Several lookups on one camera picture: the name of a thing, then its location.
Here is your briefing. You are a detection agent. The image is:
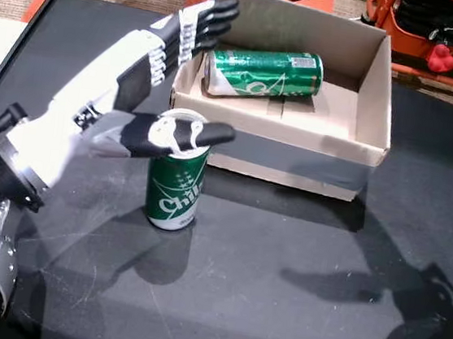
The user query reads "orange corner plate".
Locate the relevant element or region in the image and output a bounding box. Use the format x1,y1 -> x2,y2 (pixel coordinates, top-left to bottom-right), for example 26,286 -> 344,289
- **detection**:
22,0 -> 50,24

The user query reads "green Chilsung cider can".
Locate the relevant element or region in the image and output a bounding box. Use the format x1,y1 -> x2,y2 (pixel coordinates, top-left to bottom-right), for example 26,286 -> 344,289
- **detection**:
142,106 -> 214,234
200,41 -> 326,110

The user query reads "cardboard box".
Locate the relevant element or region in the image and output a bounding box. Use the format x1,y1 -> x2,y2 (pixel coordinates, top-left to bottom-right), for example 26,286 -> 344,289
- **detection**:
160,0 -> 408,207

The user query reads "orange metal cart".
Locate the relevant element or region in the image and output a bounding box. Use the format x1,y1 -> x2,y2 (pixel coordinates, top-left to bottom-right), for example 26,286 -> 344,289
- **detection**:
355,0 -> 453,110

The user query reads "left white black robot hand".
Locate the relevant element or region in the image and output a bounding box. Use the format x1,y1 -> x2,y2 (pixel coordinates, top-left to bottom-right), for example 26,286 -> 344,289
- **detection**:
0,0 -> 251,234

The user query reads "red rubber toy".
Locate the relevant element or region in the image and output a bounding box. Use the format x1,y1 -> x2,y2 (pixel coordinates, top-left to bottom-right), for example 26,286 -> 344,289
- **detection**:
425,41 -> 453,74

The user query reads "black bag in cart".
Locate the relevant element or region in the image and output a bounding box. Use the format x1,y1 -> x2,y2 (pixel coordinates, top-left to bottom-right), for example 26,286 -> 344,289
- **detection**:
392,0 -> 453,45

